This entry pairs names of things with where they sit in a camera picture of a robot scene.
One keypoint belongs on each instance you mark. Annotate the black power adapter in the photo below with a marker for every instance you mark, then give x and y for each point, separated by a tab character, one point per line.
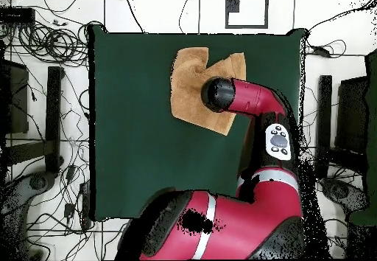
71	172
69	210

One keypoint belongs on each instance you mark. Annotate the dark green table cloth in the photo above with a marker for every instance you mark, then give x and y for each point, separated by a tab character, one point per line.
132	154

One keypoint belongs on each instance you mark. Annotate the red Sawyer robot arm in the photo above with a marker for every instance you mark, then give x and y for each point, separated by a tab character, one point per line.
253	98

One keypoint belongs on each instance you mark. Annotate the orange terry towel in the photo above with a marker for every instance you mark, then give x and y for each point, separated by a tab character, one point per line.
185	101

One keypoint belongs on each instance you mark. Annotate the black power strip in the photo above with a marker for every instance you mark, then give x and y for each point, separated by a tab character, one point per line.
85	205

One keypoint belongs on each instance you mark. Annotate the black box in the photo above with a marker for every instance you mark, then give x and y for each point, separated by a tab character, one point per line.
353	110
16	101

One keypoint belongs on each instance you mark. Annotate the dark green fabric sheet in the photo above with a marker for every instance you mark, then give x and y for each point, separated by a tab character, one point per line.
371	125

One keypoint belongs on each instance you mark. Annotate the black network switch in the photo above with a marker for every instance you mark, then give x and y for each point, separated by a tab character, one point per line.
16	15

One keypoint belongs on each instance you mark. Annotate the grey square floor frame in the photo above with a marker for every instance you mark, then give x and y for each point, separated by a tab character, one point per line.
232	4

